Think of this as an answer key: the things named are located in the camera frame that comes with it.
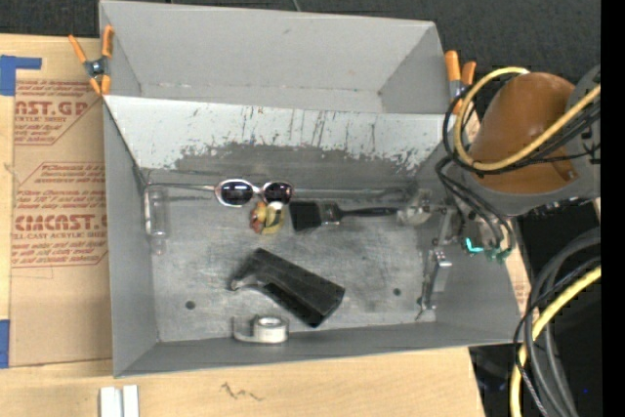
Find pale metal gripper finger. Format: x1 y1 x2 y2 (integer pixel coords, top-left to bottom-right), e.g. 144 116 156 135
415 249 454 321
396 191 444 227

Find black paintbrush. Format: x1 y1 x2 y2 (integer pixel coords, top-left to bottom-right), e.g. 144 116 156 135
288 200 401 232

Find black hand tool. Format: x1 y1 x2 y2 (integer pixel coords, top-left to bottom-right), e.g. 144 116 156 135
228 247 347 329

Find yellow and red toy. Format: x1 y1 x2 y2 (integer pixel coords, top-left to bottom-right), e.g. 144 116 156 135
248 200 287 236

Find grey tape dispenser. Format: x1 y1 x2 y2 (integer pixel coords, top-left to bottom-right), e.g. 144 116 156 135
231 313 290 345

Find white-framed sunglasses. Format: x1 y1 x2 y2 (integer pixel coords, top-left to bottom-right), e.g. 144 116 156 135
213 178 295 209

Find grey metal bin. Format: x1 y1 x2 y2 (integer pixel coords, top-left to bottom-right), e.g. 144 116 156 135
97 0 527 380

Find brown cardboard board, red print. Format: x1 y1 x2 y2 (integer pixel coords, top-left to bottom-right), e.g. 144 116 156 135
0 32 114 368

